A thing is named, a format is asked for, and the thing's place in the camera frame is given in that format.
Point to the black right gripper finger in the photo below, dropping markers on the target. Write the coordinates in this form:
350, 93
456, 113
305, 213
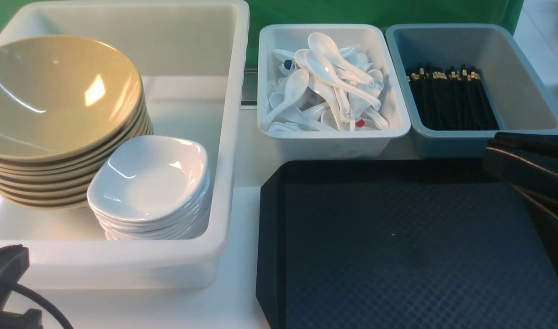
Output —
529, 161

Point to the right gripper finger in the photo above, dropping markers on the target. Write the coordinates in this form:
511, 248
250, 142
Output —
543, 211

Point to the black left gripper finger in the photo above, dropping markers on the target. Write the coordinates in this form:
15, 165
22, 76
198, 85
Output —
14, 262

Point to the tan noodle bowl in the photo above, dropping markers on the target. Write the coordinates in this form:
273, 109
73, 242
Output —
61, 95

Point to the small white sauce dish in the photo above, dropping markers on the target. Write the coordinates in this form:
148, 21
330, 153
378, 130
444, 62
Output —
148, 178

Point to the grey-blue chopstick bin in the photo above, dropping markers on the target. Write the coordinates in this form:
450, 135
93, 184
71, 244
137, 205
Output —
518, 97

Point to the bundle of black chopsticks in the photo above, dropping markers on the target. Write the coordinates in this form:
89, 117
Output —
452, 99

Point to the stack of tan bowls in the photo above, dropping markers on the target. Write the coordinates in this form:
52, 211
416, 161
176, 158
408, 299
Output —
66, 186

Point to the stack of white dishes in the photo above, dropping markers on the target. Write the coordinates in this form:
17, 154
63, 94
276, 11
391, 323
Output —
188, 223

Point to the black serving tray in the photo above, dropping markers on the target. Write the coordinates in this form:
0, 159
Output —
401, 244

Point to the white spoon bin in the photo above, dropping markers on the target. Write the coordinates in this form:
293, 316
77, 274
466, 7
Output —
365, 141

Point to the pile of white spoons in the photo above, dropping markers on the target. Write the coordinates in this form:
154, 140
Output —
325, 88

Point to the large white plastic tub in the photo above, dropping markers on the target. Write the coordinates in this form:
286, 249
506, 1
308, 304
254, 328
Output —
68, 248

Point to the green backdrop cloth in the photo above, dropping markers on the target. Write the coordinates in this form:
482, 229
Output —
352, 11

